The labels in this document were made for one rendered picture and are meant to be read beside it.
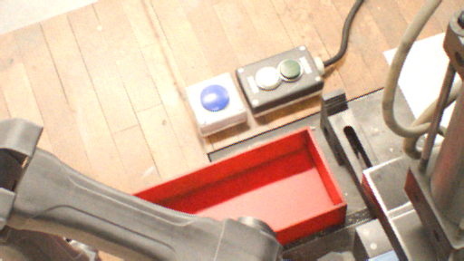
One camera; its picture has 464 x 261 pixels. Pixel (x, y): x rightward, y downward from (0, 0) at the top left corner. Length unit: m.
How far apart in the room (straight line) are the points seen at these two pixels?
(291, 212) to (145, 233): 0.45
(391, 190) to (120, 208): 0.31
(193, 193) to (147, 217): 0.44
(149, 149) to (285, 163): 0.19
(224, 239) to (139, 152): 0.47
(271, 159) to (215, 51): 0.19
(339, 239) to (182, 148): 0.25
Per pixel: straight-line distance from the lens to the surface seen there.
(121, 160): 1.29
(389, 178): 1.00
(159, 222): 0.82
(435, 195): 0.84
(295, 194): 1.25
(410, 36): 0.71
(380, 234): 1.15
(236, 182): 1.26
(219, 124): 1.28
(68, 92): 1.36
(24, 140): 0.81
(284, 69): 1.29
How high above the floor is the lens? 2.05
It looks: 63 degrees down
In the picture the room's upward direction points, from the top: 7 degrees counter-clockwise
